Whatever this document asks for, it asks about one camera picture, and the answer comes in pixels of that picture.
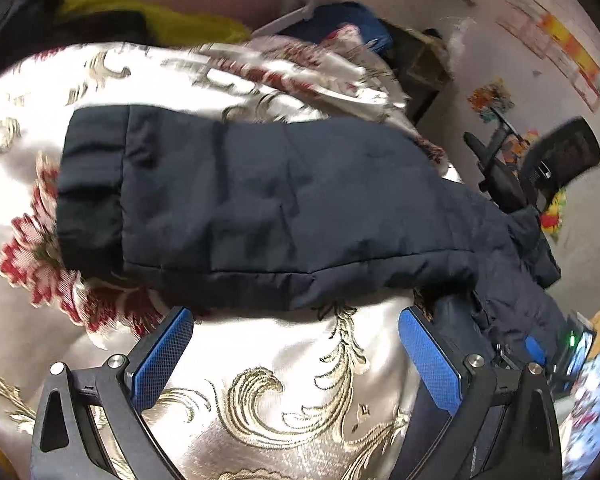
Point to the wooden desk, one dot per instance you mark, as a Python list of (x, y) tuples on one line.
[(425, 65)]

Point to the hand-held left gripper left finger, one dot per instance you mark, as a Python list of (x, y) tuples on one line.
[(162, 355)]

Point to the colourful cartoon poster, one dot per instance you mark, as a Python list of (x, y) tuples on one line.
[(487, 95)]

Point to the white bed frame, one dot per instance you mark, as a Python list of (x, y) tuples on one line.
[(290, 15)]

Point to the row of wall certificates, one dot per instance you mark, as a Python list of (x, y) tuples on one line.
[(565, 35)]

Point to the blue backpack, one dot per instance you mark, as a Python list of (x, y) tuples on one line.
[(340, 17)]

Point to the blue printed curtain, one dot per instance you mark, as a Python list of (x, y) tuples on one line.
[(590, 410)]

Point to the black office chair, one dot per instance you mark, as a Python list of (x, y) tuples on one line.
[(565, 150)]

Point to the yellow cloth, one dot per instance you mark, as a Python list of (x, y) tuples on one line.
[(180, 20)]

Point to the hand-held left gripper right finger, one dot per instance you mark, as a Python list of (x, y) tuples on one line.
[(430, 360)]

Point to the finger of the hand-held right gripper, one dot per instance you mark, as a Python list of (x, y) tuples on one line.
[(535, 350)]

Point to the floral satin bedspread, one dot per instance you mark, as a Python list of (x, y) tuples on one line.
[(280, 360)]

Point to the navy blue pants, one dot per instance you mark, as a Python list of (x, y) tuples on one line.
[(280, 200)]

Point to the yellow cartoon bear poster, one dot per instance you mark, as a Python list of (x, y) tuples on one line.
[(552, 212)]

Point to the dark cloth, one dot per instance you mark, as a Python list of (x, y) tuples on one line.
[(105, 25)]

